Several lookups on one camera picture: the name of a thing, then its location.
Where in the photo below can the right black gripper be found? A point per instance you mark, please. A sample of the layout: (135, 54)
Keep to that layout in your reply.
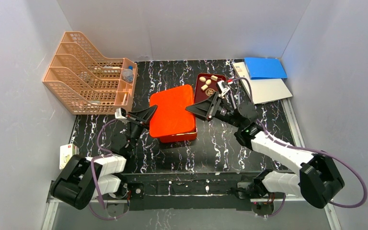
(213, 107)

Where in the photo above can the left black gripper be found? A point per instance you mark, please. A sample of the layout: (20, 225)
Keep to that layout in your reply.
(133, 117)

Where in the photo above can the orange box lid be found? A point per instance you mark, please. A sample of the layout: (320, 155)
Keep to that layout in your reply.
(171, 117)

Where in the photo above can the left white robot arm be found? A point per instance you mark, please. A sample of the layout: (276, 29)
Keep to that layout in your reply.
(86, 178)

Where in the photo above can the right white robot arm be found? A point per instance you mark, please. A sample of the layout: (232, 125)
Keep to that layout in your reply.
(314, 176)

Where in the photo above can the dark red chocolate tray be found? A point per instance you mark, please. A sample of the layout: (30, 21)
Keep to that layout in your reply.
(206, 86)

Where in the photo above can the orange chocolate box with tray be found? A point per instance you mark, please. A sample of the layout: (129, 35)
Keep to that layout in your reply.
(179, 137)

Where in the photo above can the small bottle with blue cap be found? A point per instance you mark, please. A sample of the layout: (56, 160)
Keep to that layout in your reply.
(127, 74)

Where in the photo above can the peach plastic file rack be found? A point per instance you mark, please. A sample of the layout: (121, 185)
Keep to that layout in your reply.
(87, 82)

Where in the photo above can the blue folder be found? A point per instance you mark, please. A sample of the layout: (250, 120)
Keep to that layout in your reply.
(265, 68)

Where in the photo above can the small white red box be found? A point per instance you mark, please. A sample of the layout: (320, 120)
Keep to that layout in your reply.
(66, 152)

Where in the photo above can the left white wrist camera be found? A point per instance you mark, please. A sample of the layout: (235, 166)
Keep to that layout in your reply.
(120, 114)

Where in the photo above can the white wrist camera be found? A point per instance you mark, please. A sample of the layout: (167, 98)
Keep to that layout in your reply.
(223, 88)
(120, 114)

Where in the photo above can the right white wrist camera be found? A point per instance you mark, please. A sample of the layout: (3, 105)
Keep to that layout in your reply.
(223, 88)

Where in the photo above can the aluminium base frame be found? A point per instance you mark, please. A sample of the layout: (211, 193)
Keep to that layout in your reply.
(237, 159)

